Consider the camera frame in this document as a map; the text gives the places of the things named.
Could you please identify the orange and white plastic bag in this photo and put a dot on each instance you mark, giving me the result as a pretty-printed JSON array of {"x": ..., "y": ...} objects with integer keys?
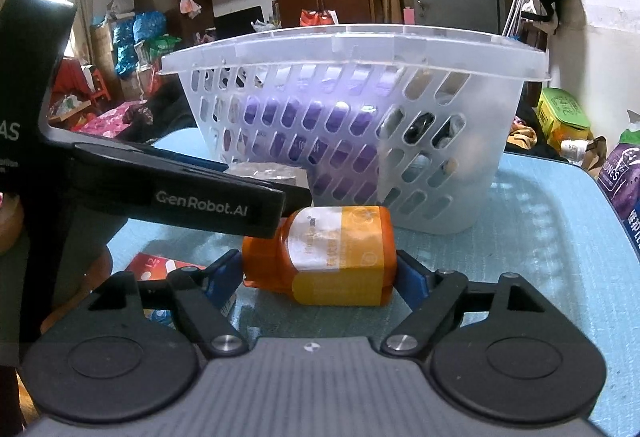
[{"x": 316, "y": 16}]

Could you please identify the orange medicine bottle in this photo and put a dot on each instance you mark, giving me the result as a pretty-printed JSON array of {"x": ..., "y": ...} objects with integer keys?
[{"x": 335, "y": 257}]

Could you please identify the pink floral bedding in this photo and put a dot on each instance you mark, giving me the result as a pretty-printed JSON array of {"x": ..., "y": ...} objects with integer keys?
[{"x": 107, "y": 122}]

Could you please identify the black hair clip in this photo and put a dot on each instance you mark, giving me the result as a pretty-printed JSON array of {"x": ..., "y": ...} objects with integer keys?
[{"x": 422, "y": 127}]

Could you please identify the white hanging plastic bag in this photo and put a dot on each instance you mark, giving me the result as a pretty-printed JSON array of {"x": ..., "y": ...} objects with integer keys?
[{"x": 189, "y": 3}]

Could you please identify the white plastic basket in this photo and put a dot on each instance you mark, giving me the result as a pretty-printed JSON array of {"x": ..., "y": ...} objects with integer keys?
[{"x": 450, "y": 177}]

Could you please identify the pink board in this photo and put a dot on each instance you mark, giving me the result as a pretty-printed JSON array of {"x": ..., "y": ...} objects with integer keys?
[{"x": 409, "y": 14}]

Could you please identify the small grey packet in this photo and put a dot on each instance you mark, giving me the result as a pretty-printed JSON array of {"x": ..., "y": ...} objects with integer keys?
[{"x": 272, "y": 174}]

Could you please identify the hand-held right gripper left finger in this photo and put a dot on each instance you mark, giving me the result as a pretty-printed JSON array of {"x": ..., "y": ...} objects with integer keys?
[{"x": 223, "y": 279}]

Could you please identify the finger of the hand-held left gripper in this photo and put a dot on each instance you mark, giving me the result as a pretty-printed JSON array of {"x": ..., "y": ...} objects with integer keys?
[
  {"x": 165, "y": 156},
  {"x": 200, "y": 204}
]

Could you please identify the red flat box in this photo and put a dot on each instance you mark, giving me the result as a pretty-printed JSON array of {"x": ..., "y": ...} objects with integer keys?
[{"x": 160, "y": 267}]

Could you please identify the blue plastic bag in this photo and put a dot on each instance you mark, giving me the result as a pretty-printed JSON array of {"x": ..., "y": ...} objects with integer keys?
[{"x": 135, "y": 37}]

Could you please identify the black clothing pile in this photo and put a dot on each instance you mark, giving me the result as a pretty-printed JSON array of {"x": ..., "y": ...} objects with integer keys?
[{"x": 165, "y": 112}]

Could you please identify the metal crutches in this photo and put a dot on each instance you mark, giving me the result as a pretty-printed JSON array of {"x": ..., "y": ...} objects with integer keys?
[{"x": 515, "y": 12}]

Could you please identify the purple printed bag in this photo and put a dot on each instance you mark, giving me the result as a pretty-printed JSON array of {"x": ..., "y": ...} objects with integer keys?
[{"x": 622, "y": 187}]

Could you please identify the green plastic bag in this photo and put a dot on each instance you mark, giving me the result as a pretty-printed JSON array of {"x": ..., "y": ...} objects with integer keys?
[{"x": 162, "y": 48}]

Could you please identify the green box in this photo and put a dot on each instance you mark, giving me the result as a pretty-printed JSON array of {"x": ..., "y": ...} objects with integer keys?
[{"x": 562, "y": 114}]

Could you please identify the purple tissue pack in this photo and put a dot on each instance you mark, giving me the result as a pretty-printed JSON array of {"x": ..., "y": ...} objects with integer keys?
[{"x": 320, "y": 137}]

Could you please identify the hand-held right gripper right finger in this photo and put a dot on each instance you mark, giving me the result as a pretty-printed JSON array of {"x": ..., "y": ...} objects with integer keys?
[{"x": 412, "y": 279}]

